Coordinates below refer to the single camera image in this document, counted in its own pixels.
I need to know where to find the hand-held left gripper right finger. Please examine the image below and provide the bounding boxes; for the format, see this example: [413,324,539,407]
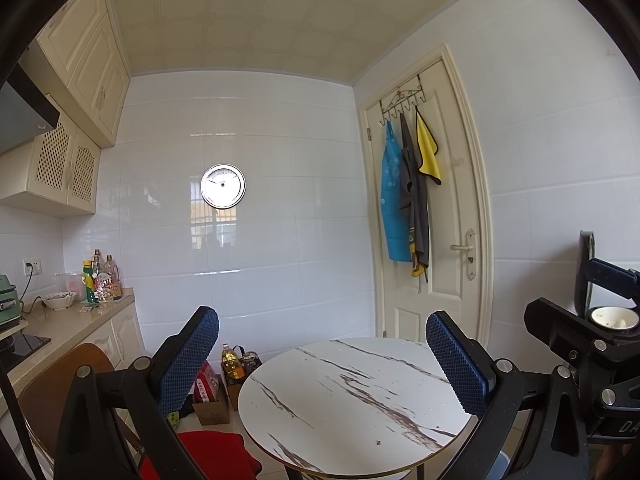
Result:
[425,310,591,480]

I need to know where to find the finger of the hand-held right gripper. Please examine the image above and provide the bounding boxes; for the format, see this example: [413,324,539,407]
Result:
[523,298,640,368]
[586,258,640,307]

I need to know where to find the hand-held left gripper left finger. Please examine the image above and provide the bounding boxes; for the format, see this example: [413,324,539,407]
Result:
[54,305,221,480]

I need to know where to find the dark upright panel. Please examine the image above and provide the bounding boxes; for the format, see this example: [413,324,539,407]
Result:
[574,230,597,311]

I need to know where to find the yellow cooking oil bottle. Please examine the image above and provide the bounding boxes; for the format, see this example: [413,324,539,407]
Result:
[221,344,246,386]

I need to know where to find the white round bowl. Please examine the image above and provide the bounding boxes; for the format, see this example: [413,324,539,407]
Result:
[590,306,640,331]

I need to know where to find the cream base cabinet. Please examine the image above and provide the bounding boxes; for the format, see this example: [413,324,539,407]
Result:
[0,302,146,480]

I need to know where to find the red seat cushion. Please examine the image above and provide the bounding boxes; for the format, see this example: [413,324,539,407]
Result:
[139,430,263,480]

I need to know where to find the red label bottle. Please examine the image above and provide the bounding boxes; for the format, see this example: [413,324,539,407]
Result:
[97,255,115,303]

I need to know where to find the round white marble table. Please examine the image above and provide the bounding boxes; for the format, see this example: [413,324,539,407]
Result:
[237,337,473,480]

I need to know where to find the green dish soap bottle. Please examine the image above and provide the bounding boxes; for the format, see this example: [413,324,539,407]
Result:
[82,260,98,303]

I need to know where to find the beige kitchen countertop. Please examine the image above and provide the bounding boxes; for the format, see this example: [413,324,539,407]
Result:
[0,287,136,401]

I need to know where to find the brown wooden chair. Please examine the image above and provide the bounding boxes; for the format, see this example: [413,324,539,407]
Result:
[17,342,146,480]

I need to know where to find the white patterned bowl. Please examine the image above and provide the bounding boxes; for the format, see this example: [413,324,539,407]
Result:
[41,291,77,310]

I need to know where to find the clear plastic container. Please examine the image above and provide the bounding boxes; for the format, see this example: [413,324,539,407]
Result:
[54,271,83,293]

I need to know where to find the cream panelled door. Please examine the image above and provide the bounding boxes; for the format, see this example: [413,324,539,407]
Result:
[357,42,493,356]

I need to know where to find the grey apron with yellow trim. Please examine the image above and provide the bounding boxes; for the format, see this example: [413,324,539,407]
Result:
[398,112,431,283]

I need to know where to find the black induction cooktop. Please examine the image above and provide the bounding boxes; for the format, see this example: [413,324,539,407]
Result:
[0,334,52,361]

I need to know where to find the blue apron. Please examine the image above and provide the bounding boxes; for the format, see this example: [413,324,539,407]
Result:
[380,120,413,263]

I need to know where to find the green kitchen appliance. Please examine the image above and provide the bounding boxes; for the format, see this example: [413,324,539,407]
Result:
[0,274,23,331]

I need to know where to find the yellow cloth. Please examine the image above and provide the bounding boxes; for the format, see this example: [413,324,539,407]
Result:
[416,107,444,186]

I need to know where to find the cream lattice door cabinet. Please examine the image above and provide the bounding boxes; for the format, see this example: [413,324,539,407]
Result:
[0,115,102,219]

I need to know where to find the metal over-door hook rack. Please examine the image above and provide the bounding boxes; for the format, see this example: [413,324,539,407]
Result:
[378,72,426,126]

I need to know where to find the black range hood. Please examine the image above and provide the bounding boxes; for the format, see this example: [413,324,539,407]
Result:
[0,42,61,156]

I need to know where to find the cream door handle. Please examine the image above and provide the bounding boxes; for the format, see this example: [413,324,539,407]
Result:
[449,229,477,281]

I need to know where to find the round silver wall clock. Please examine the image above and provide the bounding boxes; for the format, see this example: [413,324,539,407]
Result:
[200,163,247,209]

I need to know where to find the black power cable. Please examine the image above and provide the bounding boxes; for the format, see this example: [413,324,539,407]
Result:
[20,270,46,316]

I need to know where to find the cream wall cabinets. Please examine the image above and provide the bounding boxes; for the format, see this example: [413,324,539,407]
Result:
[35,0,132,148]

